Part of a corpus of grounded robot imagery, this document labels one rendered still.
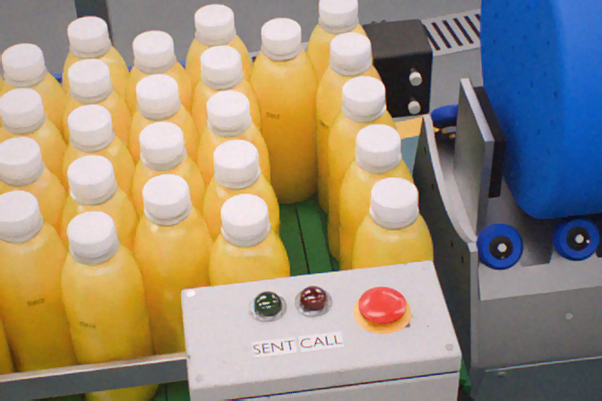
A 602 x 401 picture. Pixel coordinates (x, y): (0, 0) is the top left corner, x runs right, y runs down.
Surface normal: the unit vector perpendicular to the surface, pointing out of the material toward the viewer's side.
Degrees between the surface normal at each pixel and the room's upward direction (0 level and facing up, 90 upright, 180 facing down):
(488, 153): 90
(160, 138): 0
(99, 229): 0
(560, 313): 71
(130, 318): 90
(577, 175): 95
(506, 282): 52
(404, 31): 0
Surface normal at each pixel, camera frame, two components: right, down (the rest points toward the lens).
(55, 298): 0.68, 0.48
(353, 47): -0.03, -0.74
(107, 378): 0.14, 0.66
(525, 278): 0.09, 0.07
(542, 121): -0.99, 0.11
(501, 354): 0.12, 0.38
